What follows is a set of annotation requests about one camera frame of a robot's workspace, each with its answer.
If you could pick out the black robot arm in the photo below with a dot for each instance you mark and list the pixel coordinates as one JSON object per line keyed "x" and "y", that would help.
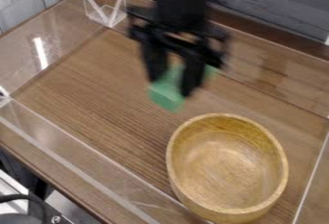
{"x": 181, "y": 13}

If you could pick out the clear acrylic front wall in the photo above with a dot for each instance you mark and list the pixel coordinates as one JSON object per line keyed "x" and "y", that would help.
{"x": 114, "y": 177}

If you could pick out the brown wooden bowl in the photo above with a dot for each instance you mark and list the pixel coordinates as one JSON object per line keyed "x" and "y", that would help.
{"x": 228, "y": 167}

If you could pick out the clear acrylic corner bracket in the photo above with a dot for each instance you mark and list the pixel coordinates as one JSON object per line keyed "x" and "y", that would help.
{"x": 106, "y": 15}

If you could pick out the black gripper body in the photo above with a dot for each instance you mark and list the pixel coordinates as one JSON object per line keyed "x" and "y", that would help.
{"x": 208, "y": 41}

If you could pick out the green rectangular block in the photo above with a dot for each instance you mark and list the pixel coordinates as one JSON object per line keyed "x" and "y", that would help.
{"x": 165, "y": 90}

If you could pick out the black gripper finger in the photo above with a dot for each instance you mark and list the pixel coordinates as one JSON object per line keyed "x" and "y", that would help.
{"x": 193, "y": 74}
{"x": 156, "y": 59}

